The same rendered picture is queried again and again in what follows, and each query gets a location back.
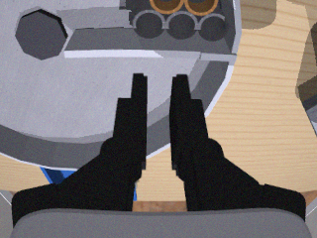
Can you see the bronze bushing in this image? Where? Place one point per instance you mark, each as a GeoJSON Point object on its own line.
{"type": "Point", "coordinates": [167, 7]}
{"type": "Point", "coordinates": [201, 9]}

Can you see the grey metal bushing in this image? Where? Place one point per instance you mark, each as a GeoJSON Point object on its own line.
{"type": "Point", "coordinates": [217, 32]}
{"type": "Point", "coordinates": [181, 32]}
{"type": "Point", "coordinates": [148, 31]}

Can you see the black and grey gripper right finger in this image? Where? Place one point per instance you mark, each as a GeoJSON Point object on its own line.
{"type": "Point", "coordinates": [199, 161]}

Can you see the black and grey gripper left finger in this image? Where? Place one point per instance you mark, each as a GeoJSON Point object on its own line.
{"type": "Point", "coordinates": [107, 182]}

